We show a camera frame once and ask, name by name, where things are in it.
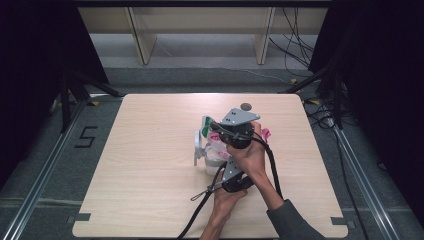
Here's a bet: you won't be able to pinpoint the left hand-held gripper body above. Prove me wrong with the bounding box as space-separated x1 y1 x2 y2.
220 156 256 194

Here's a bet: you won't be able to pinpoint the black metal stand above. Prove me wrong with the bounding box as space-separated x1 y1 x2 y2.
279 64 345 130
58 68 125 135

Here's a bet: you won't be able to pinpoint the hand-held gripper black cable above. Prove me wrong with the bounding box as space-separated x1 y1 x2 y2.
175 161 228 240
250 131 284 201

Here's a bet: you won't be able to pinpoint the right hand-held gripper black cable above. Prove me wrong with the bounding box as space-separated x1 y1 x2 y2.
250 131 284 201

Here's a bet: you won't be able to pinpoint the light wooden shelf unit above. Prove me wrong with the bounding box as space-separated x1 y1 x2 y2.
77 5 330 67

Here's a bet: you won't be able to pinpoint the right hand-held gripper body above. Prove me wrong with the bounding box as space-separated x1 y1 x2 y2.
219 107 262 150

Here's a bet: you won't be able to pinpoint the aluminium floor rail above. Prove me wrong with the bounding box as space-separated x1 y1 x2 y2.
332 124 424 240
0 99 88 240

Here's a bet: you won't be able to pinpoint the left hand-held gripper black cable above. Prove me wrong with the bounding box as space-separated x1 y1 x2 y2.
175 161 228 240

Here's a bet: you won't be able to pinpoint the person's left hand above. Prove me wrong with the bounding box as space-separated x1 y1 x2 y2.
212 184 250 215

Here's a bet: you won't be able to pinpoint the glass jar with hinged lid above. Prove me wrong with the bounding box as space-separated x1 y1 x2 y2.
193 129 231 177

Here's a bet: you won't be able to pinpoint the thin white floor cable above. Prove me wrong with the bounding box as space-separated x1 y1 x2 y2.
156 39 292 85

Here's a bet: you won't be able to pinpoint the person's right hand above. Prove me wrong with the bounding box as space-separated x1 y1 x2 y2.
225 121 270 182

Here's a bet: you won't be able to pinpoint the black floor cable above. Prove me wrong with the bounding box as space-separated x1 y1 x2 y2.
305 101 372 240

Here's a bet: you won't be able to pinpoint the pink clear bag white granules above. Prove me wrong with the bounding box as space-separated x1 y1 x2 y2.
201 115 272 162

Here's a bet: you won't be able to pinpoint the bundle of black cables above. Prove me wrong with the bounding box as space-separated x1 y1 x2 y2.
268 6 319 78

